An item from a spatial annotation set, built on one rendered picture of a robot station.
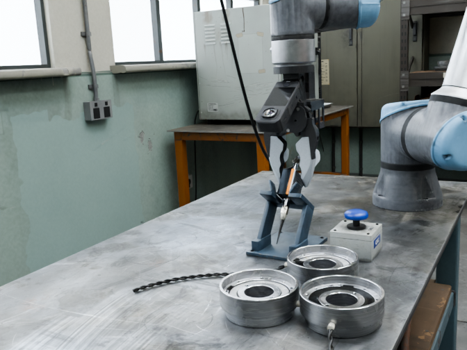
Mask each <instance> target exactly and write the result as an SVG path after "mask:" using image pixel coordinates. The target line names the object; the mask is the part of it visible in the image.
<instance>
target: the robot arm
mask: <svg viewBox="0 0 467 350"><path fill-rule="evenodd" d="M381 1H383V0H269V2H268V3H269V4H270V30H271V43H272V47H271V48H270V52H271V53H272V64H273V65H276V67H273V74H283V81H281V82H276V84H275V86H274V87H273V89H272V91H271V93H270V94H269V96H268V98H267V99H266V101H265V103H264V104H263V106H262V108H261V110H260V111H259V113H258V115H257V116H256V119H255V121H256V125H257V127H258V130H259V132H264V142H265V147H266V151H267V154H268V157H269V159H270V164H271V167H272V170H273V172H274V174H275V177H276V179H277V181H278V183H280V180H281V175H282V172H283V169H284V163H285V162H286V161H287V160H288V156H289V149H288V148H287V141H286V134H287V133H294V134H295V136H296V137H298V136H301V134H302V138H301V139H300V140H299V141H298V142H297V143H296V145H295V146H296V150H297V152H298V154H299V155H300V169H301V170H302V171H301V177H300V178H301V180H302V183H303V185H304V187H305V188H306V187H308V186H309V183H310V182H311V179H312V177H313V172H314V169H315V166H316V165H317V164H318V163H319V161H320V152H319V151H318V150H317V149H316V148H317V145H318V140H319V131H318V128H324V127H325V110H324V99H316V95H315V66H314V65H312V63H314V62H315V61H316V49H315V39H314V38H315V33H321V32H326V31H335V30H340V29H345V28H355V29H358V28H365V27H369V26H372V25H373V24H374V23H375V22H376V20H377V18H378V16H379V11H380V2H381ZM320 108H322V122H321V121H320ZM316 110H318V117H316ZM316 123H318V127H317V126H316ZM379 123H380V124H381V169H380V173H379V176H378V179H377V182H376V185H375V188H374V190H373V193H372V203H373V205H375V206H377V207H378V208H383V209H386V210H393V211H400V212H423V211H429V210H436V209H438V208H440V207H441V206H442V205H443V193H442V191H441V187H440V185H439V180H438V178H437V175H436V171H435V166H437V167H440V168H442V169H446V170H456V171H467V7H466V11H465V14H464V18H463V21H462V23H461V27H460V29H459V34H458V36H457V40H456V43H455V46H454V49H453V52H452V56H451V59H450V62H449V65H448V69H447V72H446V74H445V78H444V81H443V84H442V87H441V88H440V89H438V90H437V91H435V92H433V93H431V96H430V98H429V99H426V100H417V101H403V102H397V103H388V104H386V105H384V106H383V107H382V111H381V119H380V121H379Z"/></svg>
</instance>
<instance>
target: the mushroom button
mask: <svg viewBox="0 0 467 350"><path fill-rule="evenodd" d="M344 218H346V219H349V220H352V225H353V226H360V220H365V219H367V218H368V212H367V211H365V210H362V209H350V210H347V211H345V213H344Z"/></svg>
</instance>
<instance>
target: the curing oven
mask: <svg viewBox="0 0 467 350"><path fill-rule="evenodd" d="M225 10H226V14H227V19H228V22H229V27H230V31H231V36H232V39H233V44H234V47H235V50H236V56H237V59H238V64H239V67H240V73H241V76H242V79H243V84H244V87H245V91H246V95H247V99H248V102H249V106H250V110H251V112H252V117H253V119H254V120H255V119H256V116H257V115H258V113H259V111H260V110H261V108H262V106H263V104H264V103H265V101H266V99H267V98H268V96H269V94H270V93H271V91H272V89H273V87H274V86H275V84H276V82H281V81H283V74H273V67H276V65H273V64H272V53H271V52H270V48H271V47H272V43H271V30H270V4H265V5H258V6H246V7H239V8H227V9H225ZM193 23H194V34H195V55H196V67H197V89H198V100H199V119H207V124H213V120H214V119H231V120H250V118H249V114H248V111H247V107H246V104H245V100H244V96H243V92H242V89H241V86H240V81H239V77H238V73H237V70H236V65H235V62H234V56H233V53H232V50H231V45H230V41H229V36H228V33H227V28H226V25H225V21H224V16H223V13H222V9H220V10H207V11H201V12H194V13H193ZM314 39H315V49H316V61H315V62H313V63H312V65H314V66H315V95H316V99H321V98H322V74H321V72H322V69H321V33H315V38H314Z"/></svg>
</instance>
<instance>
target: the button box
mask: <svg viewBox="0 0 467 350"><path fill-rule="evenodd" d="M330 245H336V246H340V247H345V248H348V249H351V250H353V251H354V252H356V253H357V254H358V256H359V260H361V261H367V262H372V260H373V259H374V258H375V256H376V255H377V254H378V253H379V252H380V251H381V249H382V224H376V223H368V222H360V226H353V225H352V221H347V220H343V221H341V222H340V223H339V224H338V225H337V226H335V227H334V228H333V229H332V230H331V231H330Z"/></svg>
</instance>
